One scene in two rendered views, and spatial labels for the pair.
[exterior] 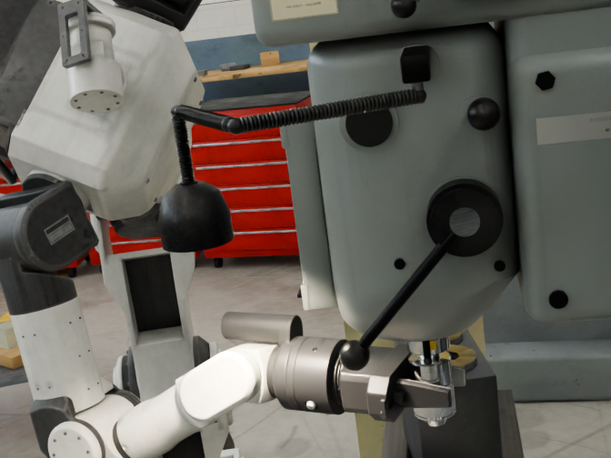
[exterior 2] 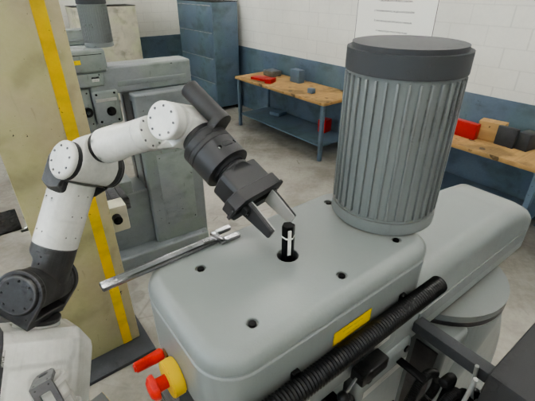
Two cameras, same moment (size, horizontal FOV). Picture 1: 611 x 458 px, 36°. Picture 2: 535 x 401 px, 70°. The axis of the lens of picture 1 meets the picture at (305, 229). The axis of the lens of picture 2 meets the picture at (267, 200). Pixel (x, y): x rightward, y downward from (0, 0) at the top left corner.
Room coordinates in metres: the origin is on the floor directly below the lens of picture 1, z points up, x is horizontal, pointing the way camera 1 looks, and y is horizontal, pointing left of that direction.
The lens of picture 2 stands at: (0.65, 0.28, 2.29)
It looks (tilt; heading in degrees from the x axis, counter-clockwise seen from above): 30 degrees down; 313
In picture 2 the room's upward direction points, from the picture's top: straight up
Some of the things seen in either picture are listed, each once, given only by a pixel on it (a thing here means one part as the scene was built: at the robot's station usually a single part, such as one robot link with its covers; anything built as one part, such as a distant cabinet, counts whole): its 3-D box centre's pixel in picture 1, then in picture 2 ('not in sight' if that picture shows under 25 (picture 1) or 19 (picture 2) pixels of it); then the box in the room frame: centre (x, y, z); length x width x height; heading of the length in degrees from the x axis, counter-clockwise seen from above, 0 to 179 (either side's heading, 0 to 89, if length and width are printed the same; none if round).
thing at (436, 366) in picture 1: (429, 360); not in sight; (0.97, -0.12, 1.26); 0.05 x 0.05 x 0.01
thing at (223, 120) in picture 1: (206, 118); not in sight; (0.83, 0.07, 1.58); 0.17 x 0.01 x 0.01; 22
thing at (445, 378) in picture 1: (432, 388); not in sight; (0.97, -0.12, 1.23); 0.05 x 0.05 x 0.06
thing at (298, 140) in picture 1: (312, 212); not in sight; (0.99, -0.01, 1.45); 0.04 x 0.04 x 0.21; 80
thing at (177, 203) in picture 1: (193, 212); not in sight; (0.92, 0.11, 1.48); 0.07 x 0.07 x 0.06
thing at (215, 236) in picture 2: not in sight; (174, 255); (1.11, 0.02, 1.89); 0.24 x 0.04 x 0.01; 82
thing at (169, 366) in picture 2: not in sight; (172, 376); (1.01, 0.11, 1.76); 0.06 x 0.02 x 0.06; 170
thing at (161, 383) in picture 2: not in sight; (158, 385); (1.02, 0.13, 1.76); 0.04 x 0.03 x 0.04; 170
